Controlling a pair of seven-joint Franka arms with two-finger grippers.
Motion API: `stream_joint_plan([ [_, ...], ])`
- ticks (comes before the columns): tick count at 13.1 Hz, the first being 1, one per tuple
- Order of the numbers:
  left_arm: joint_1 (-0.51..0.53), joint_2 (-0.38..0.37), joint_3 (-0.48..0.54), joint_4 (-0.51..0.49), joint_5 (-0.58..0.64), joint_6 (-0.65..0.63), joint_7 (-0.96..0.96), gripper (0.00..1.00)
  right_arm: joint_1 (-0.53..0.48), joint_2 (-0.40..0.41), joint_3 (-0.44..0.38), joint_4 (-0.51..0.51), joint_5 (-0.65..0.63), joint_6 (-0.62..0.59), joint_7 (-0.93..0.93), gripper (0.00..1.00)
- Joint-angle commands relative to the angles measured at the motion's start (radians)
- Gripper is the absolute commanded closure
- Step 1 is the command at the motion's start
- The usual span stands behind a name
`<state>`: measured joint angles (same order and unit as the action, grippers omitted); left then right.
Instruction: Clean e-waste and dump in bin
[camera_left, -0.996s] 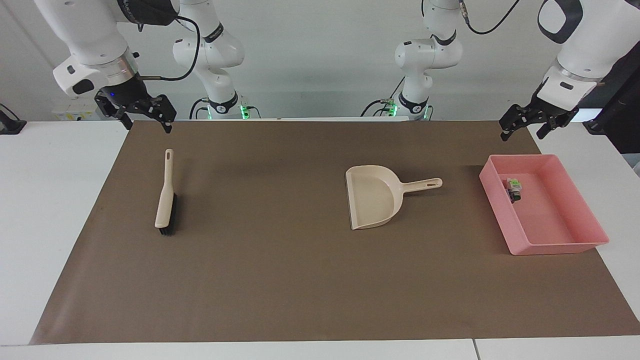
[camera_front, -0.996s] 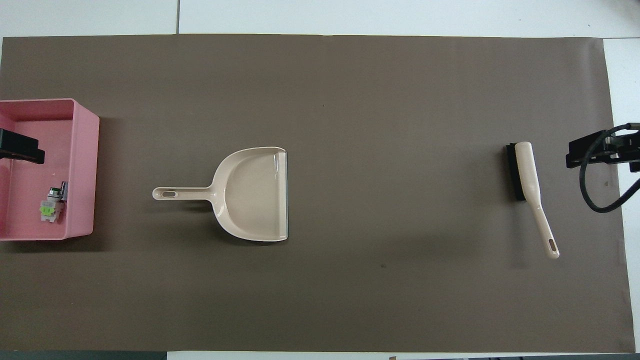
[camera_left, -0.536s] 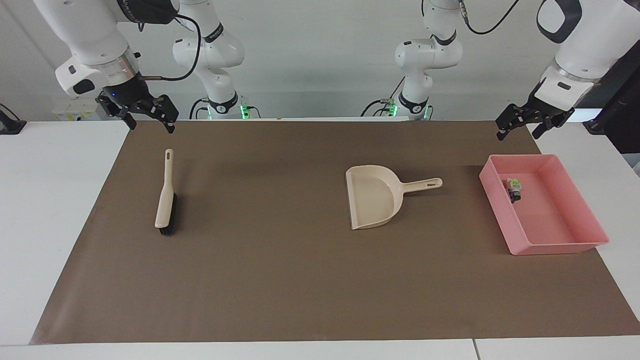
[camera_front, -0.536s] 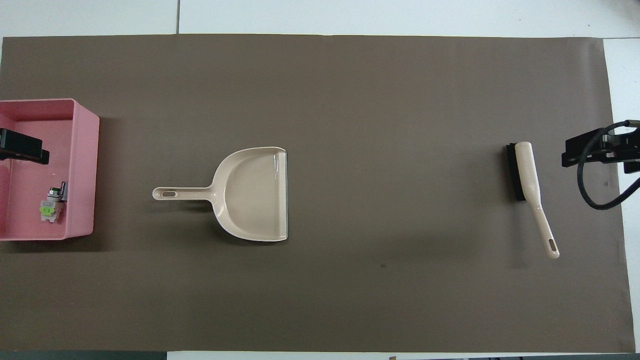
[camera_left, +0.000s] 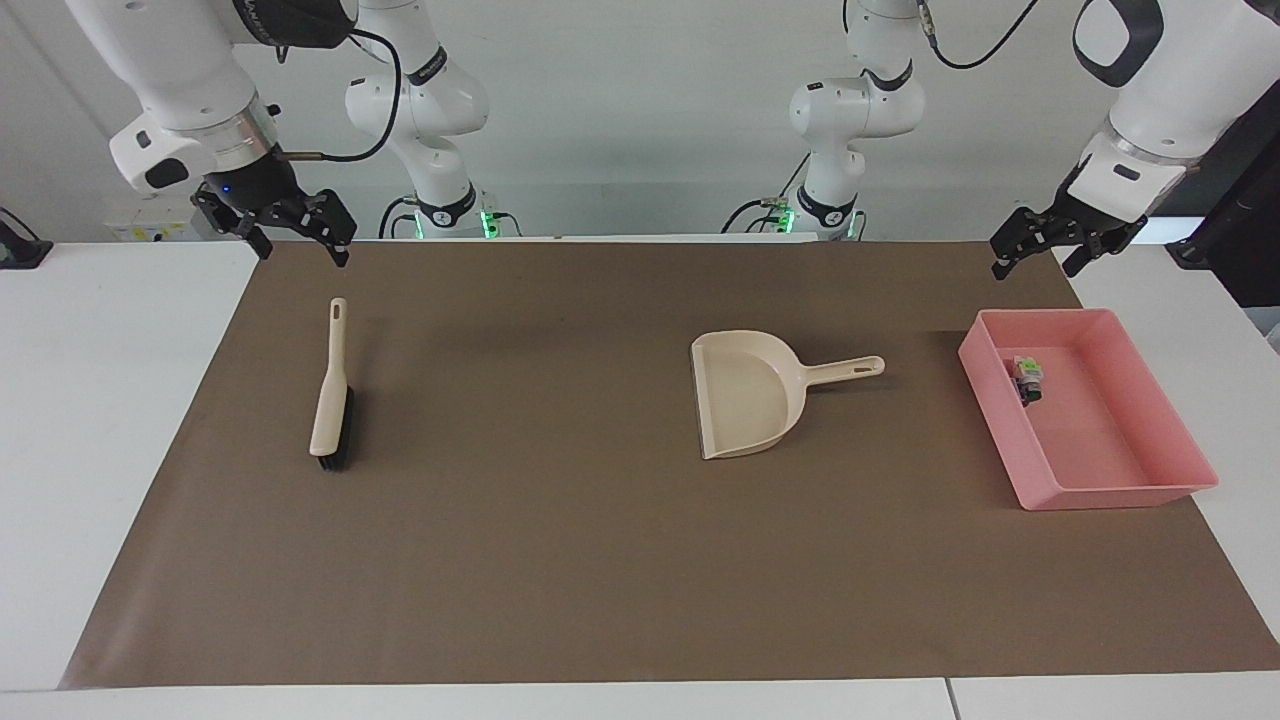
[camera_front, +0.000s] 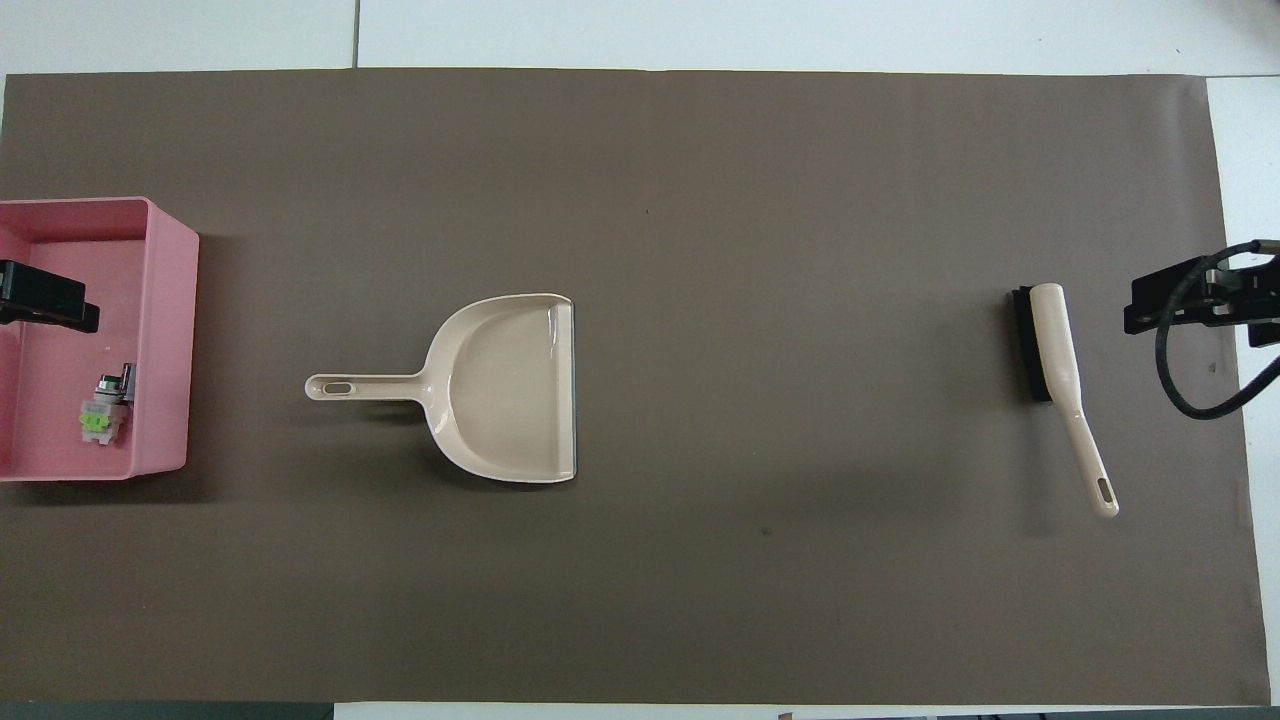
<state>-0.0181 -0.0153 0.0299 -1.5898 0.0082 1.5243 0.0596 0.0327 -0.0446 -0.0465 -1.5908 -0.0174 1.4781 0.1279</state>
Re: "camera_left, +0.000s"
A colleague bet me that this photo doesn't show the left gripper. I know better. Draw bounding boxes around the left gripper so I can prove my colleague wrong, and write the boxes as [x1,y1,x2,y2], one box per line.
[989,158,1151,280]

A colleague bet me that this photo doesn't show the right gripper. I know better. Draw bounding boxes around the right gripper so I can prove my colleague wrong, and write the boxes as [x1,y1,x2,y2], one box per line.
[190,146,359,269]

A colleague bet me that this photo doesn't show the pink plastic bin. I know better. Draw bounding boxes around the pink plastic bin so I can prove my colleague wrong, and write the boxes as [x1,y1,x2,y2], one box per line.
[957,307,1220,512]

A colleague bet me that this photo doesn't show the small electronic scrap piece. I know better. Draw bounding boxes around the small electronic scrap piece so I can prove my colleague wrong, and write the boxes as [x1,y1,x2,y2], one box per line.
[1004,351,1046,407]

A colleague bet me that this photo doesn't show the black stand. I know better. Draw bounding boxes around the black stand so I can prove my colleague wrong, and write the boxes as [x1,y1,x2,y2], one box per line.
[0,206,54,271]
[1164,78,1280,309]

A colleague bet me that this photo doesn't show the beige hand brush black bristles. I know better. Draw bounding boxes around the beige hand brush black bristles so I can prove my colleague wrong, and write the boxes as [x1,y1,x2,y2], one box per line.
[308,297,355,473]

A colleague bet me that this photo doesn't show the beige plastic dustpan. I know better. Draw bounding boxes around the beige plastic dustpan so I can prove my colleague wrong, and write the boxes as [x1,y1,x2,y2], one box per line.
[690,329,887,461]

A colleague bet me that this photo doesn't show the black cable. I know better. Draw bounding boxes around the black cable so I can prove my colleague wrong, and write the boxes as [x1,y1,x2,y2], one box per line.
[377,194,419,240]
[276,27,404,164]
[720,152,813,235]
[918,0,1042,71]

